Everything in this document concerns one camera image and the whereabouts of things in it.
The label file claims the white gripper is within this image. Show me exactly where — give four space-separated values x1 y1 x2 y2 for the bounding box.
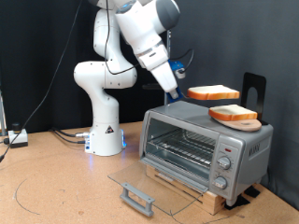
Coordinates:
149 60 181 99

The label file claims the white bread slice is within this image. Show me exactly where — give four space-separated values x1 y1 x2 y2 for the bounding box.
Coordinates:
207 104 259 122
186 84 241 101

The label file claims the silver oven knob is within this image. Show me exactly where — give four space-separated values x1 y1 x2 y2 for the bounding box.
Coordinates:
212 175 228 190
217 155 233 171

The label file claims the silver toaster oven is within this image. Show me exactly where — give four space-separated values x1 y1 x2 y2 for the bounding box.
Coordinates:
138 100 275 207

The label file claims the dark grey backdrop curtain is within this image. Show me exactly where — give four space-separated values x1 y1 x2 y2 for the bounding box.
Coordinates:
169 0 299 213

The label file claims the black metal bookend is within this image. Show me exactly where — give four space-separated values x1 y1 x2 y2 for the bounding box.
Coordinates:
241 72 269 126

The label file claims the round wooden board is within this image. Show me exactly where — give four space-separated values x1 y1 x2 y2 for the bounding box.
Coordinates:
218 119 263 133

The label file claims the slotted wooden block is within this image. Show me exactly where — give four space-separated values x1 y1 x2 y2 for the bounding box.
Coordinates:
145 164 227 216

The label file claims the black foam pad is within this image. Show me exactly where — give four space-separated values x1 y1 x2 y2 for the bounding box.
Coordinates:
223 194 251 211
243 185 261 199

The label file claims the black backdrop curtain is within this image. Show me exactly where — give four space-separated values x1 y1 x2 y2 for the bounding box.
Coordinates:
0 0 171 134

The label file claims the emergency stop button box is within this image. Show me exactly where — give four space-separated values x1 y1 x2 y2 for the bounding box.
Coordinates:
7 122 29 148

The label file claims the metal stand rod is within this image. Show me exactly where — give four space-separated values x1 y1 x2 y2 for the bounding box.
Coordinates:
0 90 7 136

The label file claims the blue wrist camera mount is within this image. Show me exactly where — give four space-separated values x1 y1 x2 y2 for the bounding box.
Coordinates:
167 60 187 79

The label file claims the tall aluminium frame post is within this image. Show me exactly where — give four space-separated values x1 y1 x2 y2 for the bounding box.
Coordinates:
164 29 173 105

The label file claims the wire oven rack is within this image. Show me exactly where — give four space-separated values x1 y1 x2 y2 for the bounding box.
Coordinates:
146 129 218 169

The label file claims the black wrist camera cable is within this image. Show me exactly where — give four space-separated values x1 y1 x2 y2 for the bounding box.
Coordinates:
104 0 195 77

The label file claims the black base cable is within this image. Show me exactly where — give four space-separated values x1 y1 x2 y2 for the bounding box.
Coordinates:
53 131 88 146
50 126 92 140

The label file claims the long black hanging cable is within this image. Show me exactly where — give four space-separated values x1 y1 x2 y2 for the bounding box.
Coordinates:
0 0 84 162

